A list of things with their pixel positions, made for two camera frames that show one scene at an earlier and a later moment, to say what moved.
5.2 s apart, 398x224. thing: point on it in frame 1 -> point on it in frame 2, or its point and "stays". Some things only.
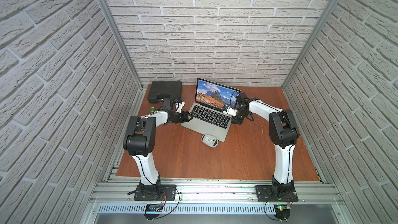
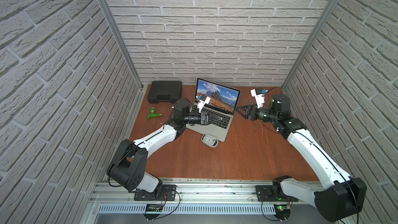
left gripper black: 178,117 -> 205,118
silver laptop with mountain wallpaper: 214,110 stays
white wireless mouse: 210,140 stays
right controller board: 282,211 stays
